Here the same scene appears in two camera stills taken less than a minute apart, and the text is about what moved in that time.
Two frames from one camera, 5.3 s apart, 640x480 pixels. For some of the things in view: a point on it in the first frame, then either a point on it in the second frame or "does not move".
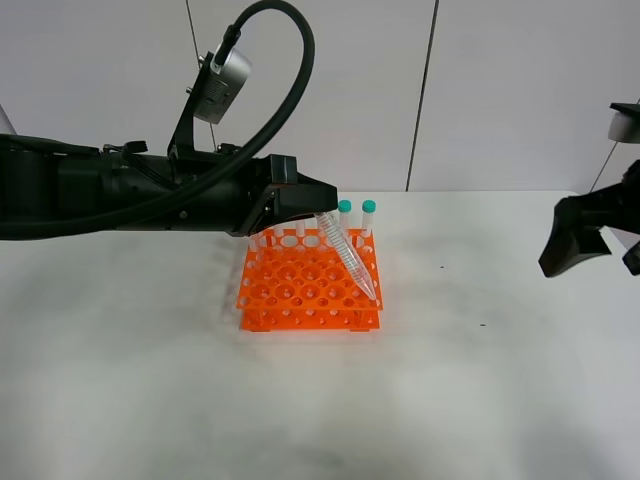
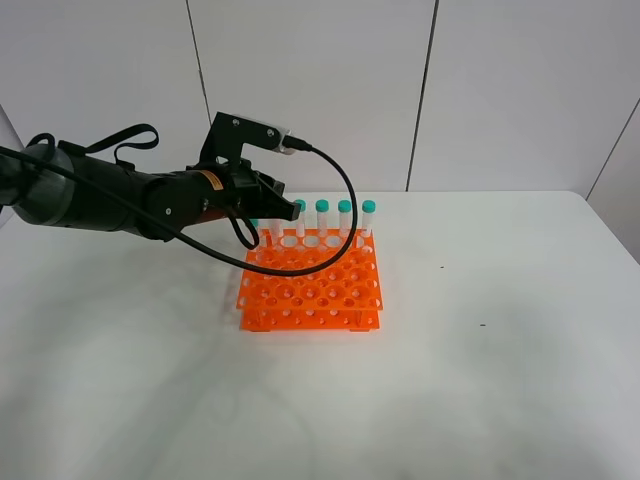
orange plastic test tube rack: [293, 281] does not move
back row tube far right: [368, 209] does not move
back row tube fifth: [345, 207] does not move
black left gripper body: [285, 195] -> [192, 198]
